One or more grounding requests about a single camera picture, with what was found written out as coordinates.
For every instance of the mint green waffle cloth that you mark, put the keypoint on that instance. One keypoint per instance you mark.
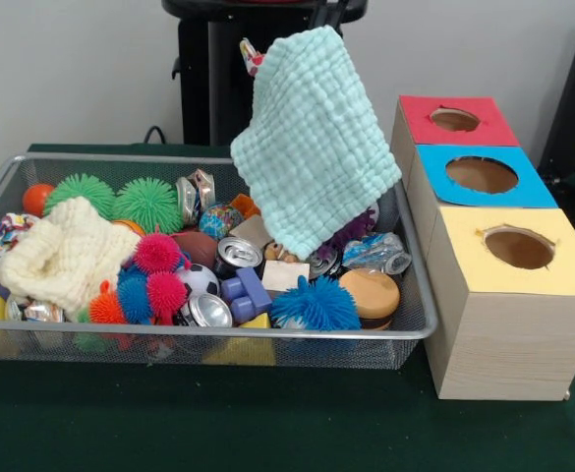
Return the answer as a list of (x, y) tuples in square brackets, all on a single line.
[(316, 147)]

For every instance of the crushed clear plastic bottle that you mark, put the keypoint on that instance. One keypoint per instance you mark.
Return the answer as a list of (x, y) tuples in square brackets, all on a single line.
[(375, 251)]

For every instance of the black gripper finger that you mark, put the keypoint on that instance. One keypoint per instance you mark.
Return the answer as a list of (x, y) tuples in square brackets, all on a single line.
[(324, 12), (343, 10)]

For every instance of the purple toy building block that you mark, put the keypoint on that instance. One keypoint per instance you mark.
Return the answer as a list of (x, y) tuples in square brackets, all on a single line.
[(247, 295)]

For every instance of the small soccer ball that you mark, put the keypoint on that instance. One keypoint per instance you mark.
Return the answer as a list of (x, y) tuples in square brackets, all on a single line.
[(201, 280)]

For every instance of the blue spiky rubber ball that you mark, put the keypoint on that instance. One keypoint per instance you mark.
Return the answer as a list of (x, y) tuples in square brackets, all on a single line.
[(319, 305)]

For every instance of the white cloth with colourful dots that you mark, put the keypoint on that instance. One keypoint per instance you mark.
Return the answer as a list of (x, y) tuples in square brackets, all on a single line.
[(255, 61)]

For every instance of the tan toy burger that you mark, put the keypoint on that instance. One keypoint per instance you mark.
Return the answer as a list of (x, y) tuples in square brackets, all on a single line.
[(370, 295)]

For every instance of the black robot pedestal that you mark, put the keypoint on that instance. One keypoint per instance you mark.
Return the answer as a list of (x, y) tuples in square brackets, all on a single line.
[(208, 74)]

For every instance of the cream waffle cloth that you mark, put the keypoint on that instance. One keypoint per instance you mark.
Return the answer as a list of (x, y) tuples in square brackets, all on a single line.
[(61, 255)]

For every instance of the wooden box with three holes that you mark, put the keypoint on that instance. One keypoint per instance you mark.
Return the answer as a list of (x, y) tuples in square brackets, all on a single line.
[(513, 344)]

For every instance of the orange smooth ball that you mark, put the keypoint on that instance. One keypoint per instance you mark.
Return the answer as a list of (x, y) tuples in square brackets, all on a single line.
[(36, 199)]

